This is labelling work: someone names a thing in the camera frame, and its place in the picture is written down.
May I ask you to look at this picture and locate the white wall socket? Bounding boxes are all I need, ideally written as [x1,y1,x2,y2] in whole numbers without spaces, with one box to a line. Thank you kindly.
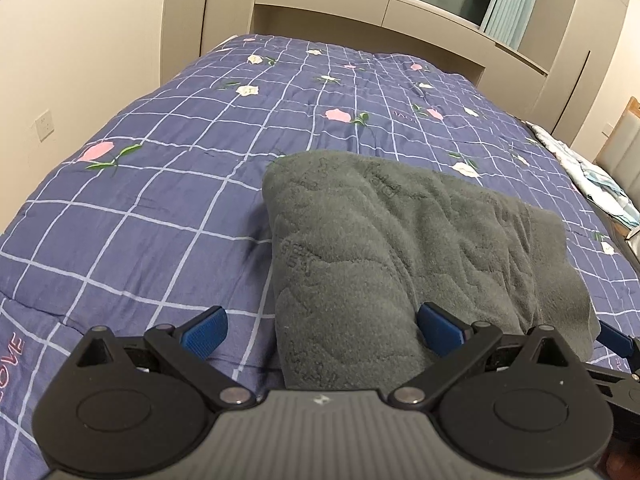
[34,110,55,142]

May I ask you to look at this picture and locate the white plastic bag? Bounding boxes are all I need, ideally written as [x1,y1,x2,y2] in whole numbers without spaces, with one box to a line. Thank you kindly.
[625,226,640,254]

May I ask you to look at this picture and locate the light blue patterned pillow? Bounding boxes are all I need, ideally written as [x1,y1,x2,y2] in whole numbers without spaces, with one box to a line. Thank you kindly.
[524,122,639,230]

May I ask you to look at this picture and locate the grey fleece pants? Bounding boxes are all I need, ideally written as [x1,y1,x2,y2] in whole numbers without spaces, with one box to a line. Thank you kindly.
[262,151,600,392]

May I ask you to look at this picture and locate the blue floral checked quilt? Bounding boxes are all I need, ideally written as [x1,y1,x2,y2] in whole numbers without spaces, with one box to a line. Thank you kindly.
[1,36,639,479]

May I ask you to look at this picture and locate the light blue right curtain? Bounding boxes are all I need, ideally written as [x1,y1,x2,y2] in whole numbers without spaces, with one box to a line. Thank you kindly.
[480,0,536,50]

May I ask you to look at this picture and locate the beige built-in wardrobe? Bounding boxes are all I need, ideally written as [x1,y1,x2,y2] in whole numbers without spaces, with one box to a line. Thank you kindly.
[160,0,632,157]

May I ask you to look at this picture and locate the wooden padded headboard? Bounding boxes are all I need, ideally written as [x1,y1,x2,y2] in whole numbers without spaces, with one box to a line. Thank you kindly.
[596,96,640,206]

